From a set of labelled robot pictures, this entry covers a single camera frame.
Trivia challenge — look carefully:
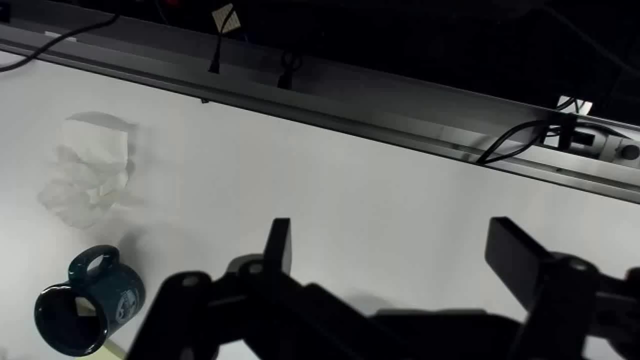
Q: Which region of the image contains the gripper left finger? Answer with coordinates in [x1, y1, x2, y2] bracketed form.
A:
[125, 217, 401, 360]

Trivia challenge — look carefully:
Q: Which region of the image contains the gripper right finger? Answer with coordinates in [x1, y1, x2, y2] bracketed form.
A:
[484, 216, 640, 360]

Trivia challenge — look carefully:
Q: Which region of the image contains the dark teal ceramic mug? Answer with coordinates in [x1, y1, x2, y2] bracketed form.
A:
[33, 244, 146, 358]

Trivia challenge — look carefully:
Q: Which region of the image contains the pale yellow paper note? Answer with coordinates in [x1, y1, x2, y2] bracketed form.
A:
[75, 339, 129, 360]

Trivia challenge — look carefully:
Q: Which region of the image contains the crumpled white paper towel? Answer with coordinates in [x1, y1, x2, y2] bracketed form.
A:
[37, 111, 143, 230]

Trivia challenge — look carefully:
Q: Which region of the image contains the grey mount bracket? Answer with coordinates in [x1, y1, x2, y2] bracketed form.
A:
[542, 126, 640, 169]

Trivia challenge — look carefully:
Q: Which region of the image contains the bundle of black cables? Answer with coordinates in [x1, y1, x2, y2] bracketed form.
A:
[475, 97, 632, 166]

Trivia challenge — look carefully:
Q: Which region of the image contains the black cable with white tag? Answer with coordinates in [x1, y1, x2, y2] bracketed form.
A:
[208, 3, 242, 75]

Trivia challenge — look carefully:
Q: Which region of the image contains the long black cable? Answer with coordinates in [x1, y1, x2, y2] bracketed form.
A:
[0, 14, 121, 74]

